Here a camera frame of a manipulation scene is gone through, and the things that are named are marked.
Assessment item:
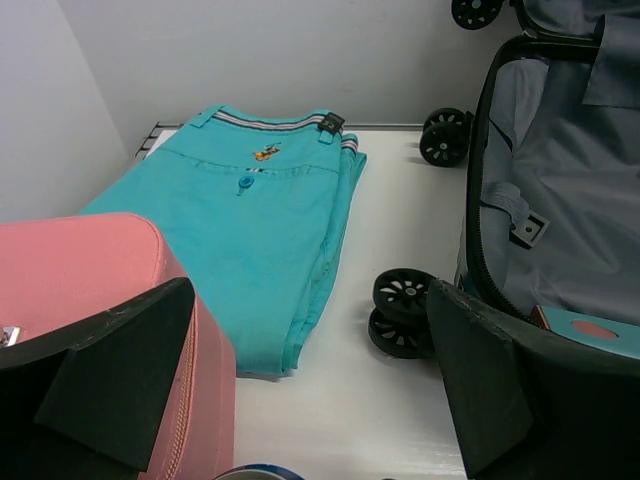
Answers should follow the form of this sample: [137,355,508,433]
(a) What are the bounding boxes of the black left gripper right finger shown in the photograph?
[427,280,639,479]

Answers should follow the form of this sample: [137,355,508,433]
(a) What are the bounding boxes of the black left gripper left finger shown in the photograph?
[1,277,195,479]

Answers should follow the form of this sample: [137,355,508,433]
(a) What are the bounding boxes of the blue pepsi can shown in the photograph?
[215,464,304,480]

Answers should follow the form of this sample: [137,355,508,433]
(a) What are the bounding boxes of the turquoise shorts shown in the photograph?
[85,105,366,377]

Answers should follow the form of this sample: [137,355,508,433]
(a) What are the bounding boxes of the teal flat box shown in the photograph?
[530,305,640,359]

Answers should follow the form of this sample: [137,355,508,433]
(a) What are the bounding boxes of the grey open suitcase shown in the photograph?
[368,0,640,361]

